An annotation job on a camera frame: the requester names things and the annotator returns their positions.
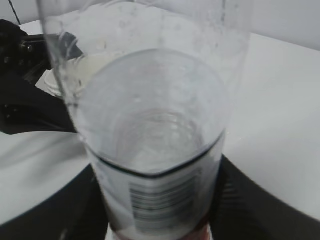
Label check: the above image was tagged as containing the white paper cup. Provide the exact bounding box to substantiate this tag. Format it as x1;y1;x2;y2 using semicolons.
44;54;110;98

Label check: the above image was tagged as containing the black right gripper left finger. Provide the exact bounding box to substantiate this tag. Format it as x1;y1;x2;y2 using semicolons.
0;165;109;240

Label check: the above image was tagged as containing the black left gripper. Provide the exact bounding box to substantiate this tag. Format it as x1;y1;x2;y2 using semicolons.
0;19;76;134

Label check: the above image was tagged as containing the clear Nongfu Spring water bottle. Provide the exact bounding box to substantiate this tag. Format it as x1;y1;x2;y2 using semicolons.
37;0;253;240

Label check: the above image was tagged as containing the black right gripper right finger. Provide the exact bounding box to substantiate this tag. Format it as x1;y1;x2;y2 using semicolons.
209;156;320;240

